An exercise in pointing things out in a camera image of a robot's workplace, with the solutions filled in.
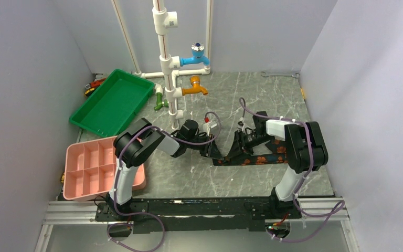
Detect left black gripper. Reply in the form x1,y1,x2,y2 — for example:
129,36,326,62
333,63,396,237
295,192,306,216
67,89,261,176
186,134,224,161

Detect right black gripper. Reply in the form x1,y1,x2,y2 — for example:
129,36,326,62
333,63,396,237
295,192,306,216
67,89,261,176
227,130,273,162

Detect dark floral necktie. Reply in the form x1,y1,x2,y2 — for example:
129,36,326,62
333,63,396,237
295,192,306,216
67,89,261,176
212,140,288,166

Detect green plastic tray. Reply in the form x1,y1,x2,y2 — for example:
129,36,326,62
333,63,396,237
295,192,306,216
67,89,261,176
69,69,155,138

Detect pink compartment organizer box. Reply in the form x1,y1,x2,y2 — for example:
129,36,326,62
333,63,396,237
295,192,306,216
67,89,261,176
62,135,147,202

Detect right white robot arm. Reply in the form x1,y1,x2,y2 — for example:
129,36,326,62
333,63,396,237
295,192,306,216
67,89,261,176
225,111,328,218

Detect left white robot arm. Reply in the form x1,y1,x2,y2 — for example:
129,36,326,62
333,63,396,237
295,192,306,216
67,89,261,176
105,118,224,221

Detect green faucet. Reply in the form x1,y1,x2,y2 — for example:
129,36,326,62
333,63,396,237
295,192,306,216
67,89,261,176
154,85,169,111

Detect orange faucet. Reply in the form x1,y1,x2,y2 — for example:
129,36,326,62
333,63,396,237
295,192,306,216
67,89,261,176
182,75,208,96

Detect silver wrench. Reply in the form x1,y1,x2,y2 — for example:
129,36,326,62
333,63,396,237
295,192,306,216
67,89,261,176
260,71,300,78

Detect blue faucet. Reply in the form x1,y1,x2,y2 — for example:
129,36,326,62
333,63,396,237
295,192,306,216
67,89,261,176
179,43,210,66

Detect white pvc pipe assembly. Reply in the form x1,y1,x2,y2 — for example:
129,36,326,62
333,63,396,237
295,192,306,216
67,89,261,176
112,1,213,130

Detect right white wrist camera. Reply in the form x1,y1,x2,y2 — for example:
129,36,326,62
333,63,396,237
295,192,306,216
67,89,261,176
237,117,248,132

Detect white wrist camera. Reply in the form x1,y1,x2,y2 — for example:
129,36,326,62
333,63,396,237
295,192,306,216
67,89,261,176
237,117,248,132
202,117,219,135

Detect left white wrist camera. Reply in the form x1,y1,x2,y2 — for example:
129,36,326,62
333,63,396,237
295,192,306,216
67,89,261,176
202,117,219,135

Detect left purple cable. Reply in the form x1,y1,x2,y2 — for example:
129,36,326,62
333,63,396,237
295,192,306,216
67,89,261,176
105,111,222,252

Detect purple cable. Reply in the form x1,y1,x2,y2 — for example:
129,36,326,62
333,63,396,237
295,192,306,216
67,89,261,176
239,97,346,244
105,111,222,252

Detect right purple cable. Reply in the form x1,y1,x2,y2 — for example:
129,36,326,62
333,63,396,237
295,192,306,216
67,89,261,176
239,97,346,244

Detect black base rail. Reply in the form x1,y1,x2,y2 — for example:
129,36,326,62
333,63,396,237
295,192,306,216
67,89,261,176
95,195,301,234

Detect aluminium frame rail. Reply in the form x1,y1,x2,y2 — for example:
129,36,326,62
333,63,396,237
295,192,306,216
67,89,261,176
35,197,360,251

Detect red handled pliers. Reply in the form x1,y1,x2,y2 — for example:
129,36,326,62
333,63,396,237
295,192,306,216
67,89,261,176
84,78,106,97

